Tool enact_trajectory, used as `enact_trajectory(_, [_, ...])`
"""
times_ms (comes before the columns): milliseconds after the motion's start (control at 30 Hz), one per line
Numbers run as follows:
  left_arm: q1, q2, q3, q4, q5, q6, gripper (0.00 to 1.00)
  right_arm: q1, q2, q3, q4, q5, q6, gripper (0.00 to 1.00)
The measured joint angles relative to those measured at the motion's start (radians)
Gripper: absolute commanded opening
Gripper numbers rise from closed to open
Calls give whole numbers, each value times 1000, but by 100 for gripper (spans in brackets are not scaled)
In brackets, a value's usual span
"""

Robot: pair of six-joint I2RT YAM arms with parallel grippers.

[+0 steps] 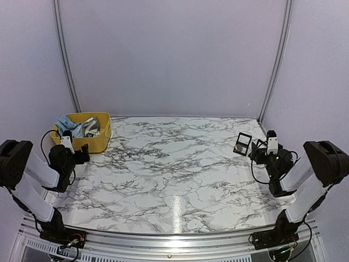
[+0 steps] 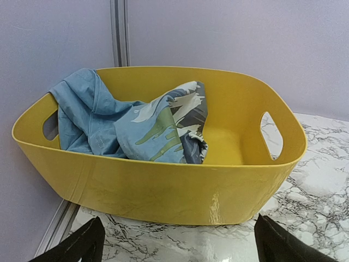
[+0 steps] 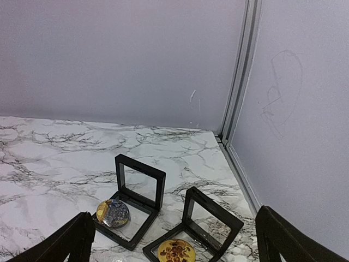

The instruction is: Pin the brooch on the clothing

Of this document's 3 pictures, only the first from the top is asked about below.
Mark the light blue printed t-shirt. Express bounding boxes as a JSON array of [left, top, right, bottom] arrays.
[[55, 115, 100, 138]]

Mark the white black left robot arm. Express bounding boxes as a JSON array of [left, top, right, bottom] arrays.
[[1, 140, 90, 247]]

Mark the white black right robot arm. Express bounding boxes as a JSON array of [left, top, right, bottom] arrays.
[[249, 138, 348, 249]]

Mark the black brooch box base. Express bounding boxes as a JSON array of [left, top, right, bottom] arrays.
[[233, 132, 252, 156]]

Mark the yellow plastic basket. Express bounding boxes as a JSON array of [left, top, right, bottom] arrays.
[[50, 112, 111, 153]]

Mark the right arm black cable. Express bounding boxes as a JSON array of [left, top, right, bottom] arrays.
[[250, 159, 273, 184]]

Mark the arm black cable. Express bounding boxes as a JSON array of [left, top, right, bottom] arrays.
[[40, 129, 61, 166], [250, 159, 273, 184]]

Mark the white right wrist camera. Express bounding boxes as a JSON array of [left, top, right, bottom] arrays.
[[266, 130, 283, 155]]

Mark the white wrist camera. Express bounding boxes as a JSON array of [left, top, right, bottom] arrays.
[[61, 130, 75, 154], [266, 130, 283, 155]]

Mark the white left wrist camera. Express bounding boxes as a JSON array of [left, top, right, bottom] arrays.
[[61, 130, 75, 154]]

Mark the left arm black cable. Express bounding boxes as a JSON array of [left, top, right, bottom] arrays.
[[40, 129, 61, 166]]

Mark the left aluminium corner post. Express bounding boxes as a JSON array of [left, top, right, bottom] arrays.
[[52, 0, 81, 112]]

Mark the aluminium corner post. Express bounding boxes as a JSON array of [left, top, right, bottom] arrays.
[[52, 0, 81, 112], [257, 0, 294, 124]]

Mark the right aluminium corner post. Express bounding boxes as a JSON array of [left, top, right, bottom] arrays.
[[257, 0, 294, 124]]

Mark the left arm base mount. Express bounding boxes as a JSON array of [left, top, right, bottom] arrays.
[[40, 228, 87, 248]]

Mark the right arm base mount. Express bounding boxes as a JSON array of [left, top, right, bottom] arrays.
[[249, 230, 299, 250]]

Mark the aluminium front rail frame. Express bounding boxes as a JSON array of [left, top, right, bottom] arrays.
[[9, 216, 329, 261]]

